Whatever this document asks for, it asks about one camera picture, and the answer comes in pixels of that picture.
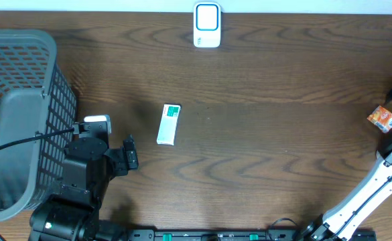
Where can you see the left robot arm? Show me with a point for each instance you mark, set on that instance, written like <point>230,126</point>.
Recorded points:
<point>71,211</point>

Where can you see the small orange box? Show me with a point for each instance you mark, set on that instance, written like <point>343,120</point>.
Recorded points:
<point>381,118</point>

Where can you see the white green Panadol box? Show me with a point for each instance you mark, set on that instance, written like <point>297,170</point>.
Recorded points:
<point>168,124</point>

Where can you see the white barcode scanner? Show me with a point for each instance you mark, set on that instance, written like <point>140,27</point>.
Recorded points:
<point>207,25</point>

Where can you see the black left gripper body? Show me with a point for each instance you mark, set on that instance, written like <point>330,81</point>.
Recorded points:
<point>120,165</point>

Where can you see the grey plastic mesh basket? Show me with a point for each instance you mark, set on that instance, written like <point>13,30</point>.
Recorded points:
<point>37,110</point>

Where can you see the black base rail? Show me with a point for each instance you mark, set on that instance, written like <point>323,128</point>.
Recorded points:
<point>274,234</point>

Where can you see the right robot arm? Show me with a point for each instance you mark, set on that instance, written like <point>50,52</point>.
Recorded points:
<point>342,221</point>

